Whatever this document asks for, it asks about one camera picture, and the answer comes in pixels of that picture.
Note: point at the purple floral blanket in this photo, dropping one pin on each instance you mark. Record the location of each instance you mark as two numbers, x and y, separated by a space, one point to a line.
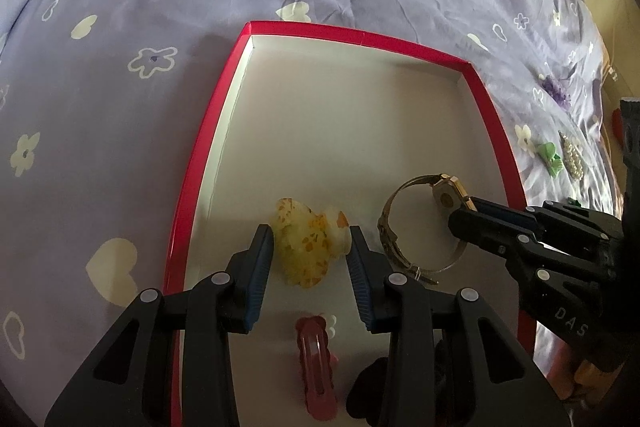
150 132

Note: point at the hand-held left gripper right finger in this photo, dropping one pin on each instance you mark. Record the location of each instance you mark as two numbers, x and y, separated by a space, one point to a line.
361 277

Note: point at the pearl hair clip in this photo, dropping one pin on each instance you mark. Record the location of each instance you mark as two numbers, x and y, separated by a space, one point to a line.
570 156

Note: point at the red cardboard box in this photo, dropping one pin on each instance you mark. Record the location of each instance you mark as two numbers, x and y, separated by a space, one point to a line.
350 107

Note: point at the red snap hair clip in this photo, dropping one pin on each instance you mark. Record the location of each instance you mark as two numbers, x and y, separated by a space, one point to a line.
315 367

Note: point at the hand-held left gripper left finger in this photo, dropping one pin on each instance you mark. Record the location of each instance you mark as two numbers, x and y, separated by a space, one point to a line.
257 277

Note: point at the green bow hair clip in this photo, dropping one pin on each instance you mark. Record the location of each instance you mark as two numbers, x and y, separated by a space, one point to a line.
550 157

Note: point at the small dark green hair accessory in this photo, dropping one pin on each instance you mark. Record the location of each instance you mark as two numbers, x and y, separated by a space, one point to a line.
573 202

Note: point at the gold wrist watch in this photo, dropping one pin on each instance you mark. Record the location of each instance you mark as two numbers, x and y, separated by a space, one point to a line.
442 192

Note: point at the yellow speckled hair claw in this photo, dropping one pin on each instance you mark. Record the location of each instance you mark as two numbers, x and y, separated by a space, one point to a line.
305 242

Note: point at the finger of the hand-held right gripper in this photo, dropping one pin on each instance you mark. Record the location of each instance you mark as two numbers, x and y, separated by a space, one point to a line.
480 229
505 213

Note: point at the purple flower hair accessory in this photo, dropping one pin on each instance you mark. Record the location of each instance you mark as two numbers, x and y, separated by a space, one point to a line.
556 87

